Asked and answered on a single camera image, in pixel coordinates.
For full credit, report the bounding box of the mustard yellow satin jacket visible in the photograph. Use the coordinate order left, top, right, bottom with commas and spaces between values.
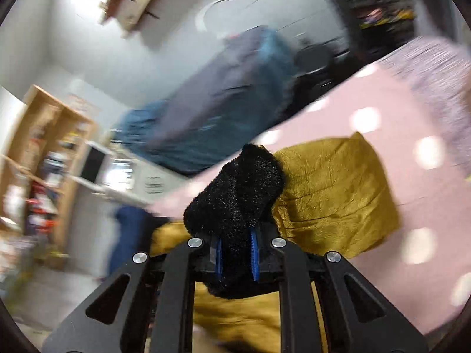
150, 133, 400, 352

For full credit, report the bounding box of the navy blue garment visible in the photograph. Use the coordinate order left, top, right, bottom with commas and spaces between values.
107, 206, 157, 276

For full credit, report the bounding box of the pink polka dot bedsheet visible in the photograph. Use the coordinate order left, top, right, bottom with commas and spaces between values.
147, 36, 471, 353

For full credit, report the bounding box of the white appliance with screen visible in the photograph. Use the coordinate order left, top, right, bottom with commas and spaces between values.
70, 141, 187, 207

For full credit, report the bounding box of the wooden bookshelf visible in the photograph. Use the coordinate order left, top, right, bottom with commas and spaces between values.
1, 85, 97, 270

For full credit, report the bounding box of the grey and teal duvet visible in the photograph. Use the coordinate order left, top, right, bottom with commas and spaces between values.
113, 26, 296, 177

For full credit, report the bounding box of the black round stool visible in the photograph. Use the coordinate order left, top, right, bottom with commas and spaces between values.
294, 44, 334, 80

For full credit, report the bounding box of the mauve knitted blanket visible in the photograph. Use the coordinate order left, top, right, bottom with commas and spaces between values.
378, 37, 470, 178

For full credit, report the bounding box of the black wire storage rack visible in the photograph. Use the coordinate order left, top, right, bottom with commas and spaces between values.
327, 0, 417, 63

